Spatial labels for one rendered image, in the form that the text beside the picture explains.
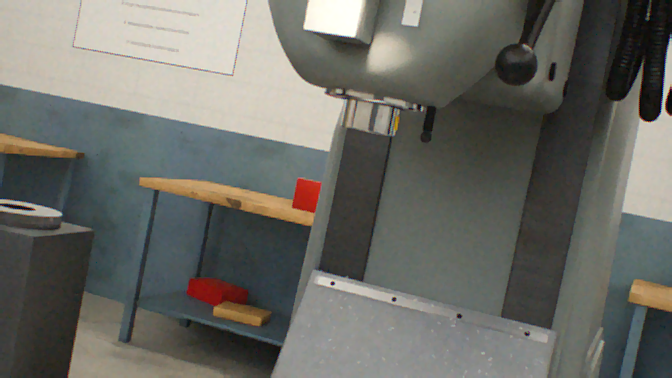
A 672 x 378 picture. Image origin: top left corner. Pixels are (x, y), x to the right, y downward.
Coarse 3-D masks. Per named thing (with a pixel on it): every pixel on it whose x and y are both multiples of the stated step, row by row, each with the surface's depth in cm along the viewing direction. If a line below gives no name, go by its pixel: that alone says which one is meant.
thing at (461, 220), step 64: (576, 64) 105; (448, 128) 111; (512, 128) 108; (576, 128) 105; (320, 192) 120; (384, 192) 114; (448, 192) 111; (512, 192) 108; (576, 192) 105; (320, 256) 116; (384, 256) 113; (448, 256) 111; (512, 256) 108; (576, 256) 106; (576, 320) 107
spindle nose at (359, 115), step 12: (348, 108) 74; (360, 108) 73; (372, 108) 73; (384, 108) 73; (396, 108) 74; (348, 120) 74; (360, 120) 73; (372, 120) 73; (384, 120) 73; (372, 132) 73; (384, 132) 73; (396, 132) 75
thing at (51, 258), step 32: (0, 224) 86; (32, 224) 87; (64, 224) 94; (0, 256) 84; (32, 256) 84; (64, 256) 89; (0, 288) 84; (32, 288) 85; (64, 288) 91; (0, 320) 84; (32, 320) 86; (64, 320) 92; (0, 352) 84; (32, 352) 87; (64, 352) 93
